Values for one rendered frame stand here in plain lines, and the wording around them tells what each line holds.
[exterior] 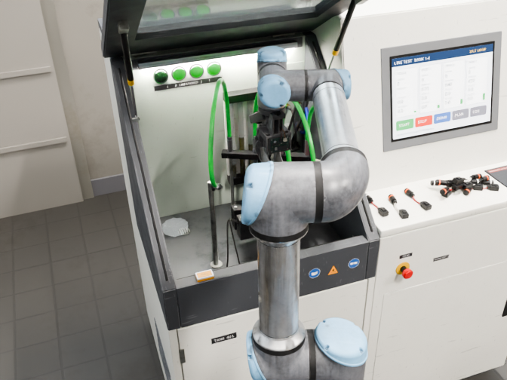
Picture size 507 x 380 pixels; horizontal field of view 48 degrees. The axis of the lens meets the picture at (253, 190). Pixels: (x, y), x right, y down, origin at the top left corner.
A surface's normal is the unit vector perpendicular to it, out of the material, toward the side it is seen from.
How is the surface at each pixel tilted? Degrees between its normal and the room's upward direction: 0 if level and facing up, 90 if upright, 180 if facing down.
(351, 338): 7
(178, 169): 90
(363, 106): 76
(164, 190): 90
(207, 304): 90
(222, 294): 90
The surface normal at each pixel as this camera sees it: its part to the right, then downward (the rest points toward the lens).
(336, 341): 0.11, -0.84
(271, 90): 0.00, 0.54
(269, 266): -0.47, 0.45
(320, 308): 0.33, 0.51
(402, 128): 0.31, 0.29
